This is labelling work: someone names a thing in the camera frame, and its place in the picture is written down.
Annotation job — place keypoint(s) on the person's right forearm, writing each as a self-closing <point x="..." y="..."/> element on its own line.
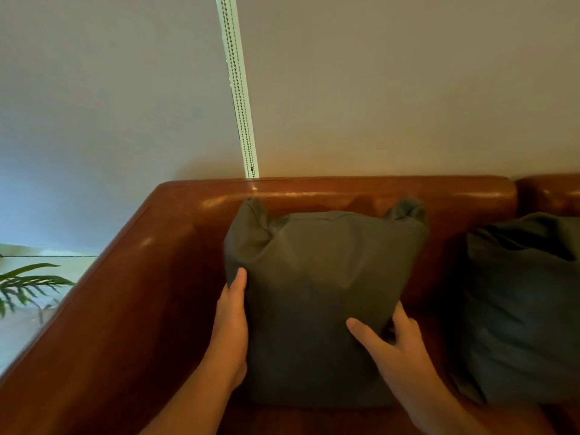
<point x="444" y="410"/>

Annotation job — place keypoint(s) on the person's right hand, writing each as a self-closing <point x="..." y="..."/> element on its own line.
<point x="398" y="357"/>

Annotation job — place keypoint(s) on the person's right thumb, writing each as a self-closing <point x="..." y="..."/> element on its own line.
<point x="368" y="333"/>

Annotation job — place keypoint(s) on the olive green cushion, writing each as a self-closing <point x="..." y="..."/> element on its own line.
<point x="321" y="303"/>

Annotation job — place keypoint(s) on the green palm plant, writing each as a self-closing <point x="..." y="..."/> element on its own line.
<point x="27" y="283"/>

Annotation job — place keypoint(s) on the person's left forearm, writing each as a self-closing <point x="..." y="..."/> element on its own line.
<point x="190" y="400"/>

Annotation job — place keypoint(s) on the dark teal cushion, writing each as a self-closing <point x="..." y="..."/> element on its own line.
<point x="521" y="308"/>

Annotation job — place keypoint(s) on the brown leather sofa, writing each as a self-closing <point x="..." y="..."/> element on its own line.
<point x="136" y="312"/>

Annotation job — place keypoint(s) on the person's left thumb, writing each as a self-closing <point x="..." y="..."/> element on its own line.
<point x="237" y="292"/>

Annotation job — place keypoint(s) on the grey roller blind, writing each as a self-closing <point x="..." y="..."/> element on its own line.
<point x="408" y="86"/>
<point x="113" y="108"/>

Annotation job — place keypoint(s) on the person's left hand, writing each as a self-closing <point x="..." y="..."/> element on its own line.
<point x="231" y="332"/>

